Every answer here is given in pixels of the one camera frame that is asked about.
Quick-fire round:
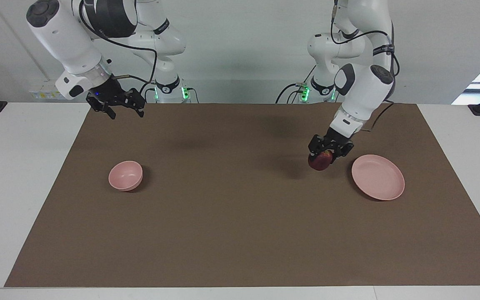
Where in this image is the white wall socket box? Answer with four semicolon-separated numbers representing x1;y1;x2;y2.
29;85;65;100

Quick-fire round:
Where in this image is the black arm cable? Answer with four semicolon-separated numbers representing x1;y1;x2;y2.
78;0;158;95
330;0;400;133

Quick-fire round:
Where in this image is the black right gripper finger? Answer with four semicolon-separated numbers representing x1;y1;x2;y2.
124;88;146;118
86;97;117;120

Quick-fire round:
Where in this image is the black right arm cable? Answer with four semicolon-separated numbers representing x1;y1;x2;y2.
78;0;158;95

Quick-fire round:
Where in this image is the pink bowl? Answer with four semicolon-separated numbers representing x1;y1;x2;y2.
108;161;144;192

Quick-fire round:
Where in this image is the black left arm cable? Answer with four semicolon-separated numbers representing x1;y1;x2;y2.
330;0;400;133

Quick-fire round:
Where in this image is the brown table mat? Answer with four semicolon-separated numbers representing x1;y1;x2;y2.
5;103;480;288

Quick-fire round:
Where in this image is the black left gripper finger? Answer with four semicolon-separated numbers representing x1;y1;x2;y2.
331;141;355;160
308;134;326;158

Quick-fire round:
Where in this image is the pink plate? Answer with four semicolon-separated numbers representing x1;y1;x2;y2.
351;155;405;201

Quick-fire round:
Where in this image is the dark red apple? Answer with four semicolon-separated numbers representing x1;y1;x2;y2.
308;150;333;171

